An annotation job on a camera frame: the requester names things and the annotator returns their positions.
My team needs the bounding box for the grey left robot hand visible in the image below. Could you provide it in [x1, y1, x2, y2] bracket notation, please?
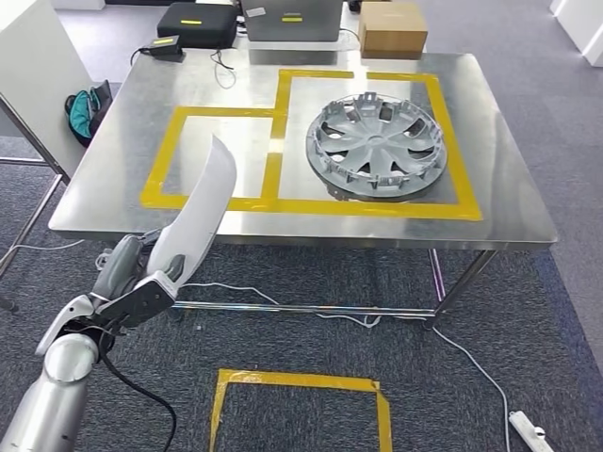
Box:
[89, 228, 187, 303]

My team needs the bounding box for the white curved plastic part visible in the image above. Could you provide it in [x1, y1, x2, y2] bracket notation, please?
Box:
[146, 134, 238, 295]

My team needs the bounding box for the stainless steel workbench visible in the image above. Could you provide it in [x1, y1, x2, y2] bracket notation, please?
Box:
[48, 49, 559, 331]

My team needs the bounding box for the teal and black bag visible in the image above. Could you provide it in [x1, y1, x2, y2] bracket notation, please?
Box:
[64, 79, 114, 149]

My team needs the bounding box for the white side panel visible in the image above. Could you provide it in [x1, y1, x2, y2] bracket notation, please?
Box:
[0, 0, 95, 182]

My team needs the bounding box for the black power adapter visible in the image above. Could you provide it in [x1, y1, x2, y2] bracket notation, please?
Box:
[130, 35, 186, 67]

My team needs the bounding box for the black case yellow label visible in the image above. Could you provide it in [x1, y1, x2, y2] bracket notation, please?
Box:
[156, 1, 238, 50]

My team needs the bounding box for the yellow tape outline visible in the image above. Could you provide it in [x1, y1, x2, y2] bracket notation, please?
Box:
[140, 70, 483, 222]

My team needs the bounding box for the grey laptop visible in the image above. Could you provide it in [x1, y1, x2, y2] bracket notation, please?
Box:
[241, 0, 343, 43]

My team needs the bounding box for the grey plastic wheel cover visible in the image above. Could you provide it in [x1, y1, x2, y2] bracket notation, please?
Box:
[306, 91, 448, 202]

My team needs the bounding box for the brown cardboard box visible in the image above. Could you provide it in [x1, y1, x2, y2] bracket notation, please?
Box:
[358, 1, 429, 60]

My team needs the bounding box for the white power strip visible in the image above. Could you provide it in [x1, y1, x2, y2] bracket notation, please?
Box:
[509, 410, 556, 452]

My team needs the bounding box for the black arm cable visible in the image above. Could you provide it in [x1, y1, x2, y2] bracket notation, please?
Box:
[96, 331, 178, 452]

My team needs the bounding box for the thin black looped cable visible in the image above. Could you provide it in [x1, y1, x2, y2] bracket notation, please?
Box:
[211, 48, 238, 89]

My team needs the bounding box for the white floor cable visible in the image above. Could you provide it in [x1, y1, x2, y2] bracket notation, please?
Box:
[180, 282, 512, 452]

